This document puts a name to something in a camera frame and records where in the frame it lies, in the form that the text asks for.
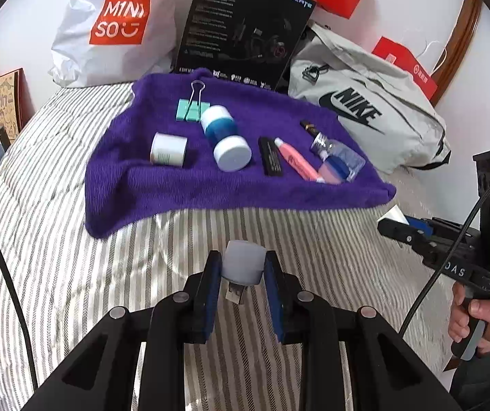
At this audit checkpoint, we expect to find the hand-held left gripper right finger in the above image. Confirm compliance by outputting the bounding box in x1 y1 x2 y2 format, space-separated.
264 252 464 411

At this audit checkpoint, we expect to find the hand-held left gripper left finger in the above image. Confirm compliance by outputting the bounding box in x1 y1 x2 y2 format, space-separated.
22 250 224 411

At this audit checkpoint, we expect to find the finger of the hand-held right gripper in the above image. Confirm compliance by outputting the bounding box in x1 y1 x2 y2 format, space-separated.
377 219 433 266
407 217 452 241

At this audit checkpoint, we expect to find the grey USB charger adapter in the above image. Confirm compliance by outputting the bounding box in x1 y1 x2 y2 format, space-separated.
221 240 268 307

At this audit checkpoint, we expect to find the pink jar blue lid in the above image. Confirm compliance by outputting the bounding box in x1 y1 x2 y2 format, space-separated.
317 154 352 185

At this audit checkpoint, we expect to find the clear candy bottle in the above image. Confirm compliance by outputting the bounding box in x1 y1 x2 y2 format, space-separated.
310 133 366 183

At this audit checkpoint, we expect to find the pink highlighter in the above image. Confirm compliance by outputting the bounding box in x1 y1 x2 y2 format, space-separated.
274 137 325 184

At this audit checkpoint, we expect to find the black slim box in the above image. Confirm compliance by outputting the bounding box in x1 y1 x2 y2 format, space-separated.
259 136 286 177

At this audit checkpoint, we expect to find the blue bottle white cap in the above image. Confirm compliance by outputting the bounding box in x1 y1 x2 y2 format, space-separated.
200 105 253 172

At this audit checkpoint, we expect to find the small white jar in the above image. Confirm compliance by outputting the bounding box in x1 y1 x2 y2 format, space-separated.
150 133 188 167

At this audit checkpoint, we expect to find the person's right forearm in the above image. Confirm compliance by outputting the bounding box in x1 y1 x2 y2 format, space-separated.
446 345 490 411

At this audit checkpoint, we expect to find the white sports bag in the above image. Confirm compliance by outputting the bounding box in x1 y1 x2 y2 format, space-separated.
288 23 452 176

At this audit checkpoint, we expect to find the purple towel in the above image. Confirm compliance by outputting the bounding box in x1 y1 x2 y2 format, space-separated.
84 67 397 240

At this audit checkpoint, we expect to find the striped bed sheet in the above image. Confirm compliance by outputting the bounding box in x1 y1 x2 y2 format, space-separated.
0 81 477 411

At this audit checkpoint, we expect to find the red paper bag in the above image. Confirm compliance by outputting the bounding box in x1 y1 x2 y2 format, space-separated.
371 36 440 105

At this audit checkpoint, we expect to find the dark wooden headboard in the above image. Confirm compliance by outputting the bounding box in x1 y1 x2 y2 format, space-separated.
431 0 483 108

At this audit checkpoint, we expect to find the green binder clip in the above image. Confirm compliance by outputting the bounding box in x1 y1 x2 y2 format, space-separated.
175 80 212 123

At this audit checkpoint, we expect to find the black headset box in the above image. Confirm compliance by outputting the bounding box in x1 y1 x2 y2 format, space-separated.
172 0 316 92

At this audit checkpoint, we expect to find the brown book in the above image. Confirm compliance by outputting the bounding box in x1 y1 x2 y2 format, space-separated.
0 68 25 138

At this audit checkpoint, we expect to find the white shopping bag orange logo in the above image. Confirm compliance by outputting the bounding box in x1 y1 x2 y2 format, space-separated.
48 0 198 88

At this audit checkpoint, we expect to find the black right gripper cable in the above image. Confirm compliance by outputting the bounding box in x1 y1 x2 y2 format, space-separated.
397 182 490 337

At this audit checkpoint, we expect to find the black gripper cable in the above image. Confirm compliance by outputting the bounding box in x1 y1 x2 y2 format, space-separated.
0 203 38 388
397 182 490 337

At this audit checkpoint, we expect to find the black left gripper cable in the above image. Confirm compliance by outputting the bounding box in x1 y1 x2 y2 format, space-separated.
0 203 38 388

